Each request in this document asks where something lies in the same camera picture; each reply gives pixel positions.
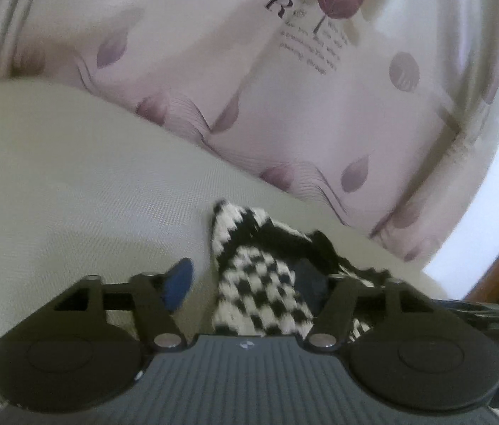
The pink leaf-patterned bed sheet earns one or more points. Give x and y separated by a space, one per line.
276 97

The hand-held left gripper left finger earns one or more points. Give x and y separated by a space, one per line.
178 284

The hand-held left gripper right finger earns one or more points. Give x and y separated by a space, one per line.
312 285

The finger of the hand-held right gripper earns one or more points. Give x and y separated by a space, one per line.
488 316

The black and white striped sweater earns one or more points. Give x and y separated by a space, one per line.
258 287

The grey fabric mattress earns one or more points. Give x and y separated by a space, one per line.
77 195

